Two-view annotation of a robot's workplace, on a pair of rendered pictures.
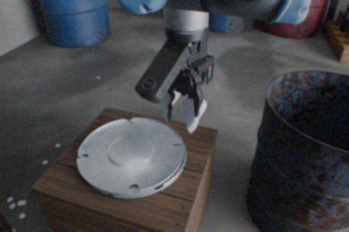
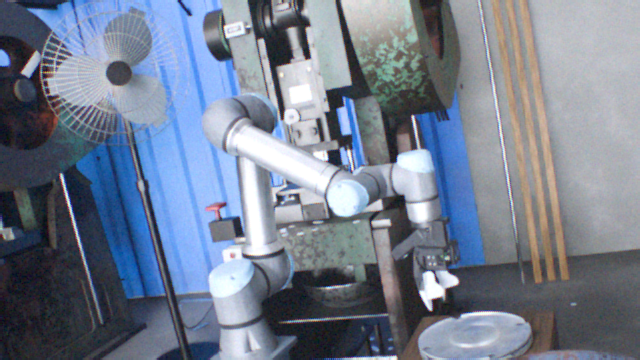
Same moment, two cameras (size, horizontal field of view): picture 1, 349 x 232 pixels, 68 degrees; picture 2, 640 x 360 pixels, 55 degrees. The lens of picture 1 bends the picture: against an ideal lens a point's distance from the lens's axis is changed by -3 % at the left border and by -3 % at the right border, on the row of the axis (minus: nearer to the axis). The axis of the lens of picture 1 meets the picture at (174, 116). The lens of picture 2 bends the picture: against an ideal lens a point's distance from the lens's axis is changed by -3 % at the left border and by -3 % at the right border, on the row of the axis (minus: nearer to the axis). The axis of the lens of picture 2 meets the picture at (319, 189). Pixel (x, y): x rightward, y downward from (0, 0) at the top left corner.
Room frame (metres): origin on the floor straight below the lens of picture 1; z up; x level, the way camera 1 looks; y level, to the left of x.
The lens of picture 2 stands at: (0.38, -1.43, 1.06)
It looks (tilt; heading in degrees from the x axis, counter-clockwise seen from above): 9 degrees down; 96
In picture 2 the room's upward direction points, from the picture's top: 12 degrees counter-clockwise
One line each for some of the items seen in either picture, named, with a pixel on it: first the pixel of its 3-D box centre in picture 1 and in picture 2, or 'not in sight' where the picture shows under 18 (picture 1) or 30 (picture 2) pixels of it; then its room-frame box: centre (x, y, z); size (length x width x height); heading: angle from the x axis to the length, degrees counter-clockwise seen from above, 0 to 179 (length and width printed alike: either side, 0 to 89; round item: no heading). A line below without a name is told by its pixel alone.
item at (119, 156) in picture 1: (131, 150); (473, 335); (0.53, 0.12, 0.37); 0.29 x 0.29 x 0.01
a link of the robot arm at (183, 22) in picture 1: (184, 15); (424, 209); (0.45, -0.02, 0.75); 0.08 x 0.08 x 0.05
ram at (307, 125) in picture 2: not in sight; (306, 100); (0.17, 0.74, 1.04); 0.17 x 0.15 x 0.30; 75
